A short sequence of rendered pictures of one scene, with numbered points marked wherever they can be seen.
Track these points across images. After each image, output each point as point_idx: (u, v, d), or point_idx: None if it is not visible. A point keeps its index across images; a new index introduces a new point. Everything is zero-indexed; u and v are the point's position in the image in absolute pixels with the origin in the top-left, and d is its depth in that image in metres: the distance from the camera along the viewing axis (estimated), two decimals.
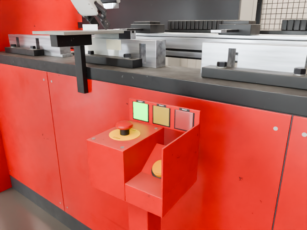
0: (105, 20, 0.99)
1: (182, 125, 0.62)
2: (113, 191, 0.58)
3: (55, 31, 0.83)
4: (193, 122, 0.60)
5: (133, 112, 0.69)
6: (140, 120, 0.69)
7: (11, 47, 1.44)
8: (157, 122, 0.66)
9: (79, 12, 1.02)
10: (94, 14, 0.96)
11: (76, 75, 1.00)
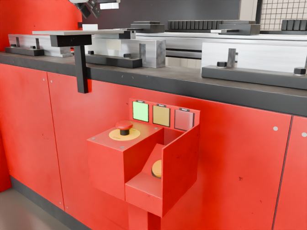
0: (96, 7, 0.95)
1: (182, 125, 0.62)
2: (113, 191, 0.58)
3: (55, 31, 0.83)
4: (193, 122, 0.60)
5: (133, 112, 0.69)
6: (140, 120, 0.69)
7: (11, 47, 1.44)
8: (157, 122, 0.66)
9: (69, 0, 0.98)
10: (85, 1, 0.92)
11: (76, 75, 1.00)
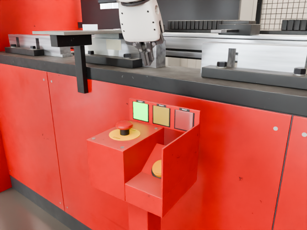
0: (151, 52, 0.72)
1: (182, 125, 0.62)
2: (113, 191, 0.58)
3: (55, 31, 0.83)
4: (193, 122, 0.60)
5: (133, 112, 0.69)
6: (140, 120, 0.69)
7: (11, 47, 1.44)
8: (157, 122, 0.66)
9: (127, 42, 0.71)
10: (154, 39, 0.67)
11: (76, 75, 1.00)
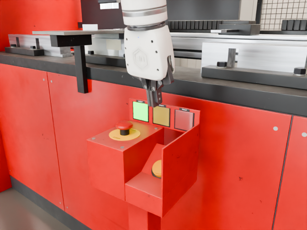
0: (148, 89, 0.59)
1: (182, 125, 0.62)
2: (113, 191, 0.58)
3: (55, 31, 0.83)
4: (193, 122, 0.60)
5: (133, 112, 0.69)
6: (140, 120, 0.69)
7: (11, 47, 1.44)
8: (157, 122, 0.66)
9: (171, 78, 0.54)
10: None
11: (76, 75, 1.00)
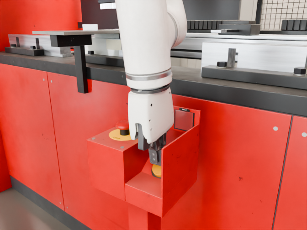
0: (160, 145, 0.57)
1: (182, 125, 0.62)
2: (113, 191, 0.58)
3: (55, 31, 0.83)
4: (193, 122, 0.60)
5: None
6: None
7: (11, 47, 1.44)
8: None
9: (145, 146, 0.50)
10: (172, 124, 0.55)
11: (76, 75, 1.00)
